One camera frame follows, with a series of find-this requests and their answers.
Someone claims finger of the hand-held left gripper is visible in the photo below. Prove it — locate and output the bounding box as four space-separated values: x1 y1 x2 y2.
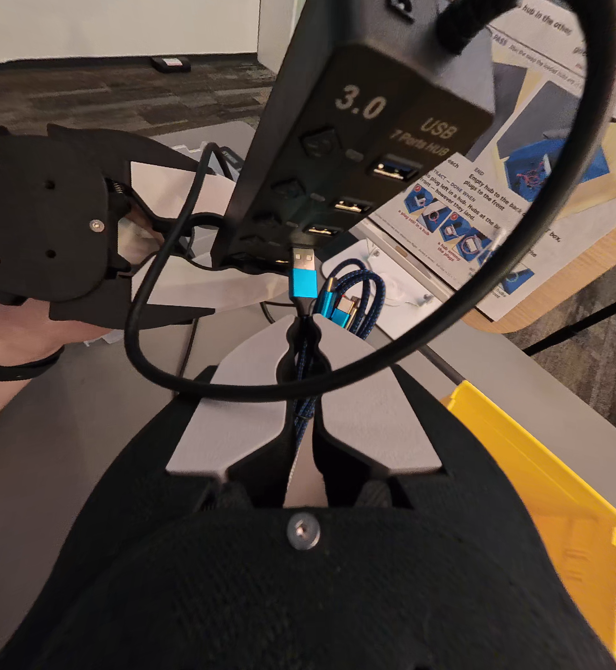
118 163 244 265
130 257 290 327

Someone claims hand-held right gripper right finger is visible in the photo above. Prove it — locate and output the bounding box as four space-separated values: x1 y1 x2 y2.
313 320 446 482

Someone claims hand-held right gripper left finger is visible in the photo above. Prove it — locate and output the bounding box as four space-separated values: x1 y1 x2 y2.
167 318 299 483

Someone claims blue braided usb cable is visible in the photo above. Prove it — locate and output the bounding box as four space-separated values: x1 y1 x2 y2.
285 243 382 487

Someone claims yellow plastic bin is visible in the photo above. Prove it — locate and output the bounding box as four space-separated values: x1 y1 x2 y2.
442 380 616 660

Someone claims black 7-port USB hub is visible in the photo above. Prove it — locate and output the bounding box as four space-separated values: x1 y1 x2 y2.
124 0 616 402

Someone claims person's left forearm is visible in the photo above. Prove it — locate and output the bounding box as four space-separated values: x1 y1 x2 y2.
0 356 83 438

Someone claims person's left hand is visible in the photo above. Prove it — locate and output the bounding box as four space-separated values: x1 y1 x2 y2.
0 304 115 369

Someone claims white stand base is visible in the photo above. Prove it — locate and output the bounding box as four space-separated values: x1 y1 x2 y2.
329 239 439 341

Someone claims instruction sheet on stand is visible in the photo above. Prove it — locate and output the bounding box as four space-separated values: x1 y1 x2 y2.
465 204 616 336

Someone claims instruction poster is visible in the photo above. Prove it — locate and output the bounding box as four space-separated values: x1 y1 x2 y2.
350 0 616 322

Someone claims black wrist strap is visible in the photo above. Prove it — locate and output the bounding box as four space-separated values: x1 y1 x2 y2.
0 349 65 384

